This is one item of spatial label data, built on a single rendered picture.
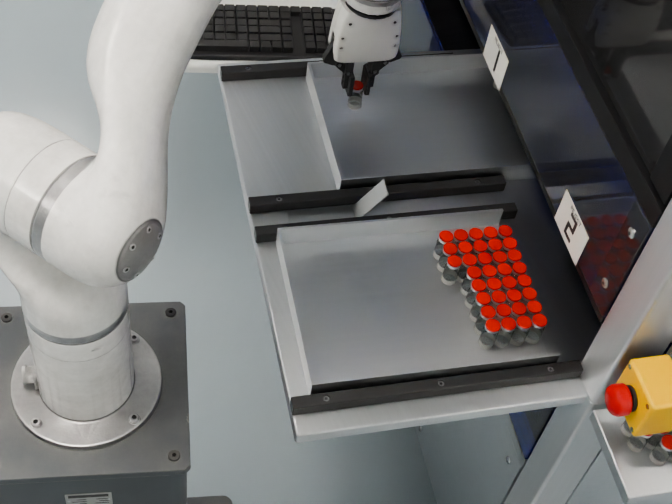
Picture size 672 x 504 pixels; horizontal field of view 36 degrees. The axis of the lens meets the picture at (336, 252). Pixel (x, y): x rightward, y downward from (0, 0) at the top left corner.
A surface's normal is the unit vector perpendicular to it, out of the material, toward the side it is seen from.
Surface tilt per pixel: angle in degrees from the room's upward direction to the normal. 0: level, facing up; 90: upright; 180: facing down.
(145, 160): 61
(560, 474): 90
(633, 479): 0
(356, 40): 92
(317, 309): 0
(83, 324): 86
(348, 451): 0
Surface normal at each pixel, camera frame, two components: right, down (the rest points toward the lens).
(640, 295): -0.97, 0.10
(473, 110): 0.11, -0.62
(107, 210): 0.16, 0.07
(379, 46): 0.25, 0.81
